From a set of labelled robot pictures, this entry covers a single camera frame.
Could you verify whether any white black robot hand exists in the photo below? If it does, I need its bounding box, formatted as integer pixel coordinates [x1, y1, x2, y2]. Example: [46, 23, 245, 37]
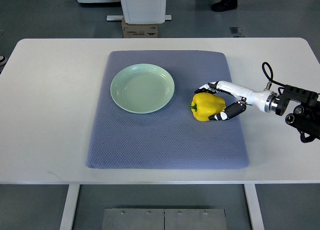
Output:
[194, 81, 273, 121]

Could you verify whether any yellow bell pepper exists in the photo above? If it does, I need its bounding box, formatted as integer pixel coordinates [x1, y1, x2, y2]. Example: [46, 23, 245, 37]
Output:
[189, 93, 226, 122]

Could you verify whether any metal floor outlet plate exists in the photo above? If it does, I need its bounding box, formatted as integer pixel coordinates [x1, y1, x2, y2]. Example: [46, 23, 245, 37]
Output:
[229, 27, 245, 37]

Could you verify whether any light green plate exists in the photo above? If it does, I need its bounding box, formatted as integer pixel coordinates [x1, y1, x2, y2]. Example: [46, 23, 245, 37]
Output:
[110, 64, 175, 114]

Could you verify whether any blue textured mat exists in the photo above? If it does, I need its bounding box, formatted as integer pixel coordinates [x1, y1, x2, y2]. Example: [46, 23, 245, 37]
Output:
[86, 50, 249, 169]

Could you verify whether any black shoe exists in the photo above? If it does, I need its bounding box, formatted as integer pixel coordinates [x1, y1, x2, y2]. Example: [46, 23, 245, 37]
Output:
[211, 0, 238, 12]

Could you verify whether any brown cardboard box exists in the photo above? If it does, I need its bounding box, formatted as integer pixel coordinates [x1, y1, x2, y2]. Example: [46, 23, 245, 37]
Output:
[121, 19, 158, 38]

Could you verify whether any white bin on stand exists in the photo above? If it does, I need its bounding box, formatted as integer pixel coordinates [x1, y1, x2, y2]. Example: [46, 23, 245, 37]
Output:
[106, 0, 172, 25]

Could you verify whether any white table frame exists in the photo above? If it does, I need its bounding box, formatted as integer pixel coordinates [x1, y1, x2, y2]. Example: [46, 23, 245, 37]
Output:
[59, 184, 265, 229]

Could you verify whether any grey metal base plate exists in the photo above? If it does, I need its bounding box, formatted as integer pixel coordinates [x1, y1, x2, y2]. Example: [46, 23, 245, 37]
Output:
[102, 208, 227, 229]

